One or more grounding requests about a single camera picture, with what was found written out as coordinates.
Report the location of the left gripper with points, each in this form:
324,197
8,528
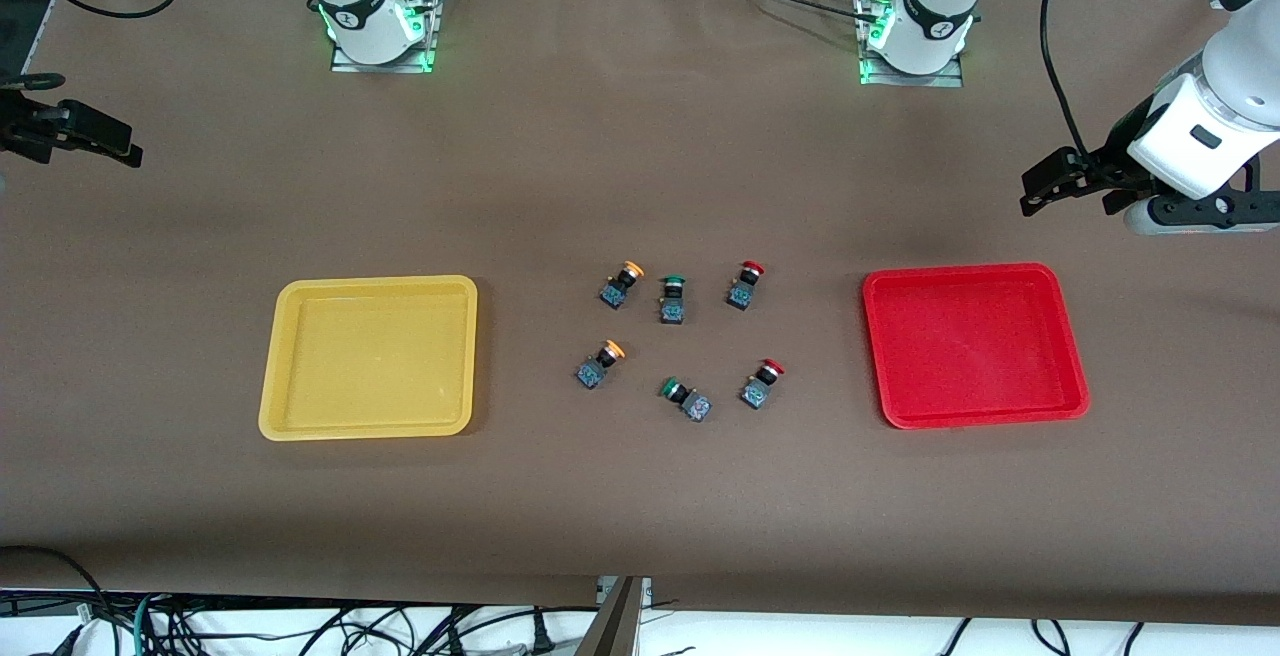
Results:
1114,160

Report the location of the yellow push button switch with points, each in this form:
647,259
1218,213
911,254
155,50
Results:
590,373
613,293

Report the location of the yellow plastic tray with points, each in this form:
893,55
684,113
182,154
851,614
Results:
370,356

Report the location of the green push button switch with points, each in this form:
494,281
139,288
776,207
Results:
671,311
697,407

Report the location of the white metal bracket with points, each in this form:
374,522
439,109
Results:
646,591

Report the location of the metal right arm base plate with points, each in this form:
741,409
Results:
400,67

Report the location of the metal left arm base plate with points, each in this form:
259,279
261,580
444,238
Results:
930,80

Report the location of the black power plug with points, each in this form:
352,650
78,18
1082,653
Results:
541,636

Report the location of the red plastic tray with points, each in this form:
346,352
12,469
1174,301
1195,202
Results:
970,346

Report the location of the brown angled beam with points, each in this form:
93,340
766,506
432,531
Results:
612,626

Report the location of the brown table cover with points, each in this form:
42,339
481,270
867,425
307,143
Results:
640,156

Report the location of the red push button switch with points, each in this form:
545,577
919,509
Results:
739,296
754,394

